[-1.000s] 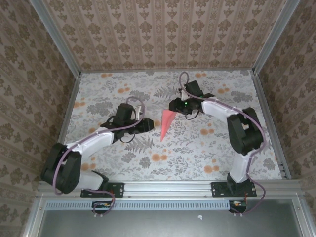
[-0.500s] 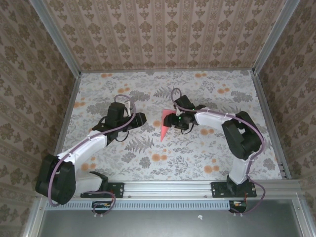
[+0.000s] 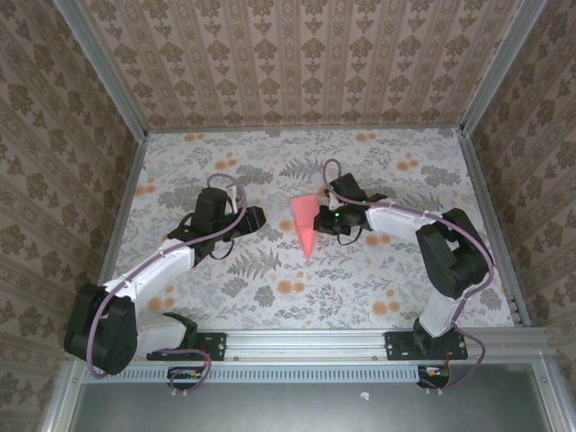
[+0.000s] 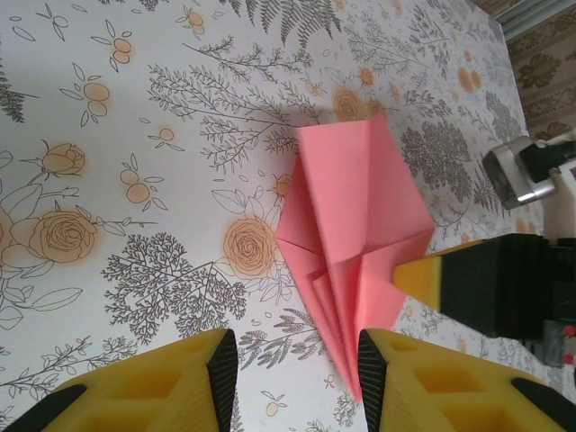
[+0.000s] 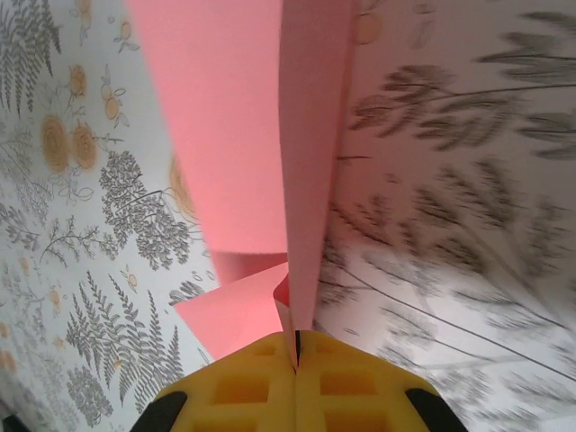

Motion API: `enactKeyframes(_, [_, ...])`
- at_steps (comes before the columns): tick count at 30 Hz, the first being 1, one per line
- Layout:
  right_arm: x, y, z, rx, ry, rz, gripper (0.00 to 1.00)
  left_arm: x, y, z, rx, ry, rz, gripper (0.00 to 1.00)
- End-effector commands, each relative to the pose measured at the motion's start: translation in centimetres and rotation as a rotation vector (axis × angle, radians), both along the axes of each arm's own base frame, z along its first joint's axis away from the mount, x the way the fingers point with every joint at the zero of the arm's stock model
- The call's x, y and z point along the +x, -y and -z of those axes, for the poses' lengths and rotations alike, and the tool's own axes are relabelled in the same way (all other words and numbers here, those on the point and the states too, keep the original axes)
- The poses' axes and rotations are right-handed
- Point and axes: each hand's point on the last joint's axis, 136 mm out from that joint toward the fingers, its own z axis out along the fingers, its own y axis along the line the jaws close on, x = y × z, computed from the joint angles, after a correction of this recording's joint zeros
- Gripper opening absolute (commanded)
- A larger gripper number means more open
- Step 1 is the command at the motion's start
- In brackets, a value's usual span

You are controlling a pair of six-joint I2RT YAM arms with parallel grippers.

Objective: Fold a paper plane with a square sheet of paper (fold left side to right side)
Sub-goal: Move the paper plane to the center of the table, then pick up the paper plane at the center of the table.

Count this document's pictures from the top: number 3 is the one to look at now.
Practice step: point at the pink paper sheet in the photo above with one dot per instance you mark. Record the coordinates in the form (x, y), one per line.
(303, 211)

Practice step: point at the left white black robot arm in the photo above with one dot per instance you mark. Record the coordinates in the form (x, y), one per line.
(103, 333)

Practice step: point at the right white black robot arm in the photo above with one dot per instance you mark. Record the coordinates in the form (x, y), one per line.
(459, 261)

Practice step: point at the grey metal sheet panel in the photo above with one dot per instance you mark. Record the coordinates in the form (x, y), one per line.
(270, 409)

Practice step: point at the floral patterned table cover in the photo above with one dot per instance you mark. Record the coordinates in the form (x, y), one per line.
(202, 148)

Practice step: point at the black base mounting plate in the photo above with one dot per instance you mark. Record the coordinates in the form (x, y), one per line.
(213, 346)
(400, 346)

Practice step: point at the small electronics board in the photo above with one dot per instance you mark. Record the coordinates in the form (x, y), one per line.
(434, 374)
(184, 375)

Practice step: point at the right white camera mount bracket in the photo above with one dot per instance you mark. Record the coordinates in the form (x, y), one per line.
(332, 200)

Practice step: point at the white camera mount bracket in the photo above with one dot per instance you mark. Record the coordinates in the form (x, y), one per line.
(231, 198)
(332, 200)

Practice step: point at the left white camera mount bracket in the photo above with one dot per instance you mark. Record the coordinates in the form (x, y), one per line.
(231, 198)

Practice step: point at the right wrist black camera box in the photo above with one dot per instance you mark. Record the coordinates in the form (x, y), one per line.
(345, 189)

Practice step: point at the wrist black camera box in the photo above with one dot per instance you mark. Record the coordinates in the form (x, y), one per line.
(210, 207)
(345, 189)

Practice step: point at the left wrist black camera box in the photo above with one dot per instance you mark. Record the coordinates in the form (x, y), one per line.
(210, 207)

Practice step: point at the thin aluminium edge rail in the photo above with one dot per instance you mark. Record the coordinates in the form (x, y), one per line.
(306, 130)

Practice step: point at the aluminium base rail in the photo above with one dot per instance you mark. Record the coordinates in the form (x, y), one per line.
(306, 342)

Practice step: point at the aluminium side rail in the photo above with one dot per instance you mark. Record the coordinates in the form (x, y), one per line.
(130, 189)
(480, 193)

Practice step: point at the aluminium frame post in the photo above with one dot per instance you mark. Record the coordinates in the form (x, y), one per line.
(499, 67)
(104, 67)

